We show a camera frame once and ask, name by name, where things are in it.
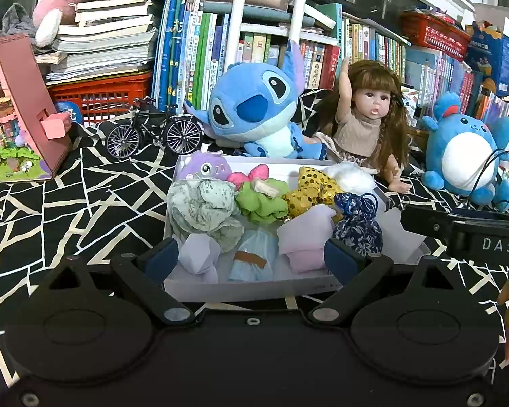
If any blue round mouse plush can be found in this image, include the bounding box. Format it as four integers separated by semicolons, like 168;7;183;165
420;91;502;206

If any black miniature bicycle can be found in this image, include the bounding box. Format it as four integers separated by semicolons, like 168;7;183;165
106;97;203;160

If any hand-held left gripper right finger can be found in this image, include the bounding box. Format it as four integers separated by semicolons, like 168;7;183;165
307;237;472;325

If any lavender scrunchie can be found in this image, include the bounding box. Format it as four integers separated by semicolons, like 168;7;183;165
177;150;234;184

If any stack of lying books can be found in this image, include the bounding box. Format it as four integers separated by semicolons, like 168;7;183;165
36;0;160;84

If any light purple cloth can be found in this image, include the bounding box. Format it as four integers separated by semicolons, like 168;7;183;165
178;233;224;285

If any white illustrated box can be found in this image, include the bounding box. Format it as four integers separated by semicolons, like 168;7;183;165
401;85;430;126

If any pink cloth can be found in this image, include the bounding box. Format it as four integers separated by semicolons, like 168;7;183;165
277;203;338;274

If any red plastic basket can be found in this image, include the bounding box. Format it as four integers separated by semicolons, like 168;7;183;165
401;11;472;62
46;72;154;126

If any black cable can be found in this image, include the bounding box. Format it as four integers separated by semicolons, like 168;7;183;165
462;148;509;213

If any pink bunny plush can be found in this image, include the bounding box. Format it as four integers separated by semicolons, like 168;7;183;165
33;0;118;49

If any light blue cloth brown label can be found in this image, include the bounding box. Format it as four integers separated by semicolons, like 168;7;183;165
228;229;280;283

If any small beige cloth piece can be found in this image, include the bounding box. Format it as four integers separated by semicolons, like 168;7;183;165
254;180;278;198

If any blue alien plush toy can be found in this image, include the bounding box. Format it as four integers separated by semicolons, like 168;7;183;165
183;40;329;161

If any long-haired baby doll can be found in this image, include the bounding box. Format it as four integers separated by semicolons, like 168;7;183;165
314;57;414;196

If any white cardboard box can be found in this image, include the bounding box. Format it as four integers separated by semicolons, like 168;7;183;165
163;155;432;303

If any green scrunchie with bell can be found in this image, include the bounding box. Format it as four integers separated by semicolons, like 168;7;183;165
236;178;290;225

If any white fluffy pouch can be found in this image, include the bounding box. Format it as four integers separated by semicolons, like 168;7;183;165
322;162;379;196

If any green checked scrunchie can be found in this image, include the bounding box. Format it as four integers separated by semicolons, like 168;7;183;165
167;180;245;252

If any gold sequin bow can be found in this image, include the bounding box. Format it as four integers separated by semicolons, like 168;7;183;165
282;166;345;220

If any pink fabric hair bow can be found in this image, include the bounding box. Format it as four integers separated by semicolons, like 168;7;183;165
227;164;270;190

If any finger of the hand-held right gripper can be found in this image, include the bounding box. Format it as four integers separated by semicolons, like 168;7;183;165
401;203;454;242
450;207;509;222

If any row of upright books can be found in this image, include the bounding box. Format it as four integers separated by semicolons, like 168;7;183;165
152;0;509;129

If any black white-lined bedsheet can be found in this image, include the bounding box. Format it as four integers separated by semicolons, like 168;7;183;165
0;88;509;396

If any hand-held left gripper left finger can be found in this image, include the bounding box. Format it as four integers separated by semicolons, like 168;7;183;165
34;237;196;327

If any navy floral scrunchie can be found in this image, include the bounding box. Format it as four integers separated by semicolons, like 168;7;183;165
332;193;385;257

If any white metal ladder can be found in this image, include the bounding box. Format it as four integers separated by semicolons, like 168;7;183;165
223;0;314;69

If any pale floral scrunchie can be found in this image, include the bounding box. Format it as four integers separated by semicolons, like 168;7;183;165
195;178;241;217

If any grey cloth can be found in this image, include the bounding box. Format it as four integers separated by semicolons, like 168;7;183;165
2;3;38;37

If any pink triangular house model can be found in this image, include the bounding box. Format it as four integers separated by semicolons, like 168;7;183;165
0;33;74;184

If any blue cardboard box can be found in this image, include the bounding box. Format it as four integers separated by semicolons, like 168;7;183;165
464;20;509;96

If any blue round toy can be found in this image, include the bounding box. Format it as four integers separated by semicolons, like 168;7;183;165
54;101;84;126

